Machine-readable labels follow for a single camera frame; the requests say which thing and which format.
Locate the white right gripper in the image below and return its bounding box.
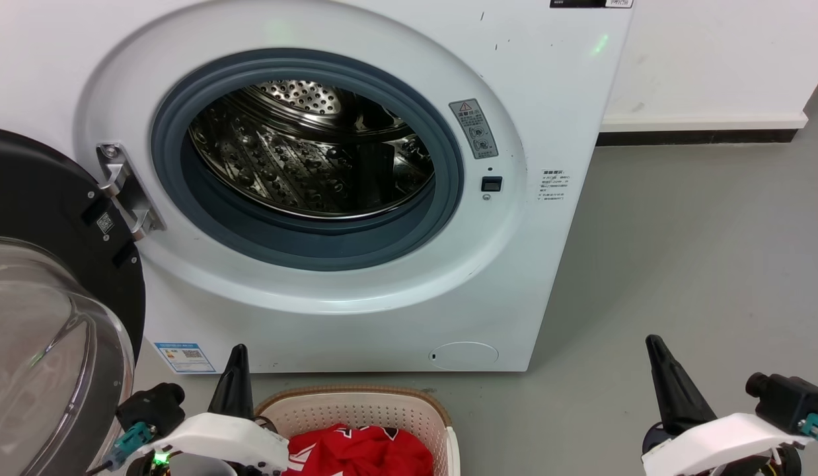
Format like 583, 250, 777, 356
642, 335, 813, 476

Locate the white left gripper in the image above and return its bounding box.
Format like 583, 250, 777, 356
128, 344, 291, 476

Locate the red garment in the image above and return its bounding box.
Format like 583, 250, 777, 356
287, 423, 435, 476

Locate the cream perforated laundry basket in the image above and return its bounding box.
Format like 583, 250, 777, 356
254, 385, 461, 476

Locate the stainless steel washing machine drum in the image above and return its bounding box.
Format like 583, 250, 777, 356
188, 79, 436, 220

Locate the black glass washer door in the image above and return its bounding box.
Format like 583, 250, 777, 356
0, 126, 147, 476

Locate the blue white energy label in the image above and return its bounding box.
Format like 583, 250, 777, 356
153, 342, 216, 374

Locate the white front-load washing machine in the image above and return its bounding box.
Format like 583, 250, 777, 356
0, 0, 636, 373

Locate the grey rubber door gasket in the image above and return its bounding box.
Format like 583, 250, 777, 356
150, 48, 465, 272

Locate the round white filter cover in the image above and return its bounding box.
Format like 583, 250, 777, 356
429, 341, 500, 371

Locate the metal door hinge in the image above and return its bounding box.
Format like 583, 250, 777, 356
96, 142, 167, 242

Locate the white and black baseboard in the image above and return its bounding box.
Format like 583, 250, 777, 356
597, 111, 809, 146

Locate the grey warning sticker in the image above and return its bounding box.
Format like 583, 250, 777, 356
449, 99, 499, 160

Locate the teal left cable connector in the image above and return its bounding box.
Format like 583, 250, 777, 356
104, 423, 155, 470

